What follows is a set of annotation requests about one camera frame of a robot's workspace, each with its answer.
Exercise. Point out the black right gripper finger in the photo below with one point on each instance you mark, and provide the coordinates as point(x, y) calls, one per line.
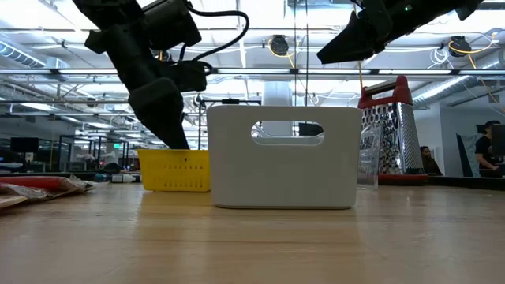
point(347, 43)

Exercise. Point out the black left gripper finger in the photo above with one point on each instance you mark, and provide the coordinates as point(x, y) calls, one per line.
point(161, 114)

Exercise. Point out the red popcorn packet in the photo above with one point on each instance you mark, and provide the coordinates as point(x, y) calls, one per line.
point(19, 192)
point(39, 182)

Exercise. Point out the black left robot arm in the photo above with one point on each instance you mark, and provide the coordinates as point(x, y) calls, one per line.
point(106, 10)

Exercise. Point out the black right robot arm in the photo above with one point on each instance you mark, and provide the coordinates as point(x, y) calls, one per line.
point(434, 13)

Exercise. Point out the black gantry stand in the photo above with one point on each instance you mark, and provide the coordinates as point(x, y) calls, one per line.
point(230, 102)

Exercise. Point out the white cylindrical object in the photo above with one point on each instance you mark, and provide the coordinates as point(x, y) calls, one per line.
point(122, 178)

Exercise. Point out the black monitor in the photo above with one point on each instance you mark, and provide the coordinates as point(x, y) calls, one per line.
point(24, 144)
point(311, 129)
point(499, 140)

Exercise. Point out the white plastic bin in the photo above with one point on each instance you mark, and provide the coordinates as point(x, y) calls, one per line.
point(284, 177)

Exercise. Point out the person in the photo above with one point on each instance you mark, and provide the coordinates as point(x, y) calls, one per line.
point(485, 152)
point(430, 163)

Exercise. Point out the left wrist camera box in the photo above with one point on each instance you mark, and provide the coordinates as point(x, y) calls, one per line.
point(171, 23)

